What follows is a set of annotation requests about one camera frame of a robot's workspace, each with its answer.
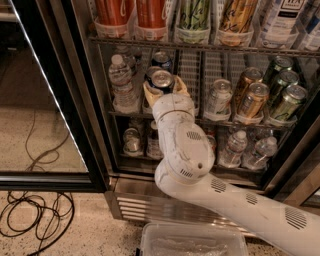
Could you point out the rear clear water bottle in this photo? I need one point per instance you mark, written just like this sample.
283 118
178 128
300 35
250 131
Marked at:
128 57

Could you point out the lower left water bottle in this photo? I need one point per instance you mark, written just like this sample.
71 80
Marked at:
230 156

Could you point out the glass fridge door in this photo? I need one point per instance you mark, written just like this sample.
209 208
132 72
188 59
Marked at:
50 136

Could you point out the front red soda can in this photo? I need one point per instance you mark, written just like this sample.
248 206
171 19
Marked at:
213 143

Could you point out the orange tall can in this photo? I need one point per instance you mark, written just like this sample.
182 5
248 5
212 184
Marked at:
114 12
151 13

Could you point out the green white tall can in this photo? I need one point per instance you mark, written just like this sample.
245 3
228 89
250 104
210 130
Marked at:
194 14

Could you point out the right orange tall can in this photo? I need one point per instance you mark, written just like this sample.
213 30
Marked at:
151 13

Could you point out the front clear water bottle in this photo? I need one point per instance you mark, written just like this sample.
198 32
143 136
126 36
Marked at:
120 75

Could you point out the lower right water bottle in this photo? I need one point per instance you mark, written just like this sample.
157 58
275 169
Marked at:
258 156

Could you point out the left orange tall can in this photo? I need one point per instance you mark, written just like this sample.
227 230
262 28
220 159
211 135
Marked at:
114 12

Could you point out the white silver soda can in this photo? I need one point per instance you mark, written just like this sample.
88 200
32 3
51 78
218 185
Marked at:
219 97

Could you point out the empty white shelf tray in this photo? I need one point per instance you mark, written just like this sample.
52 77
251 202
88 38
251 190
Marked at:
189 71

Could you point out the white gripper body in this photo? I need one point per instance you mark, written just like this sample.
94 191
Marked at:
173 104

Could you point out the rear green soda can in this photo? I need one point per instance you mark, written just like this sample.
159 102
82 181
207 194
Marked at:
276 65

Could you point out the front green soda can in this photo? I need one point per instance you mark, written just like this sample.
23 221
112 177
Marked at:
292 97

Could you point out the brown juice bottle white cap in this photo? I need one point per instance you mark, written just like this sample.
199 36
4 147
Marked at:
153 148

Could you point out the blue white drink carton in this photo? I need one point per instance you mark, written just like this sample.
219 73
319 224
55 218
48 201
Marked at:
310 37

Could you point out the blue pepsi can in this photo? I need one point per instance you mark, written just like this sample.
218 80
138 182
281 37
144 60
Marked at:
162 80
150 71
162 60

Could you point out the gold tall can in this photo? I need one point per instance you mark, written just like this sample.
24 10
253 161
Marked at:
237 15

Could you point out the middle green soda can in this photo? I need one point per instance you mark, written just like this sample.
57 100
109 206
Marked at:
280 82

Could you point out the steel fridge base grille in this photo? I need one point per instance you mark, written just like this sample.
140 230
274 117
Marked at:
141 200

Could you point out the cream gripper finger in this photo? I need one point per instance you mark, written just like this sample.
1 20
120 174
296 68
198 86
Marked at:
152 95
180 87

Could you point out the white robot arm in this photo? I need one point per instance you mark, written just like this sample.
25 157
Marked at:
184 174

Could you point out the top wire shelf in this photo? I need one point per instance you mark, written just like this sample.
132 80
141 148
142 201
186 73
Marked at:
209 48

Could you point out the clear plastic storage bin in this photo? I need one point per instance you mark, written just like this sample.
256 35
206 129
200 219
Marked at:
170 239

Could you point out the rear copper soda can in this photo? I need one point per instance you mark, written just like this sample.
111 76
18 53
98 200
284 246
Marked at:
248 76

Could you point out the white labelled drink carton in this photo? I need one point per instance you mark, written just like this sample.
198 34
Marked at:
281 16

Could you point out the copper soda can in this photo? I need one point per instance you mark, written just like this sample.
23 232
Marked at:
248 76
253 100

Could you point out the front copper soda can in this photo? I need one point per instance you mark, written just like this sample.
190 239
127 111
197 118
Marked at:
253 100

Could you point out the clear water bottle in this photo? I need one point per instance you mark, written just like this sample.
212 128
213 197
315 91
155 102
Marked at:
120 75
128 57

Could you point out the green soda can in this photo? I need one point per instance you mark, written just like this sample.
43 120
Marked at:
280 82
276 65
292 97

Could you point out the lower shelf silver can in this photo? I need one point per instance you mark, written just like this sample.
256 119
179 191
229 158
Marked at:
132 142

